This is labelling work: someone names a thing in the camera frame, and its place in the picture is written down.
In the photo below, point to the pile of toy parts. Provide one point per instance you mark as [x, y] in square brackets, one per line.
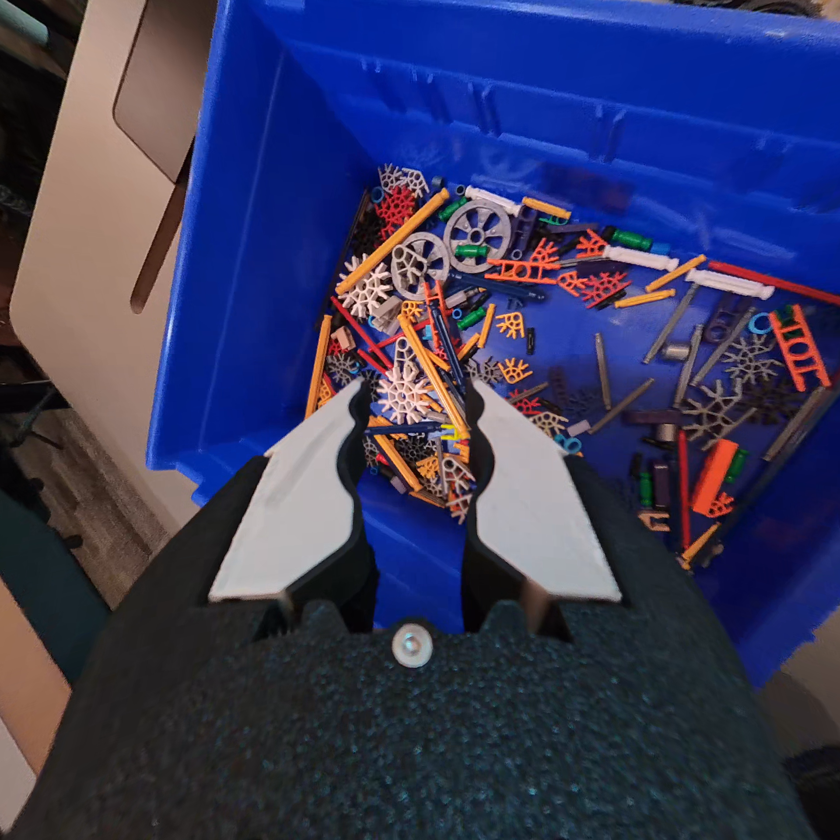
[472, 236]

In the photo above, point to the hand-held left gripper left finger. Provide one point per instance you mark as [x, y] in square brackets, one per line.
[289, 512]

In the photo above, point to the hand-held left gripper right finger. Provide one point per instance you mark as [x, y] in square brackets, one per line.
[538, 512]

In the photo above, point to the blue bin with square label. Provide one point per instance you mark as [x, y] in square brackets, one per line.
[275, 229]

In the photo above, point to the beige side panel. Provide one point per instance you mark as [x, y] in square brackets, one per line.
[79, 262]

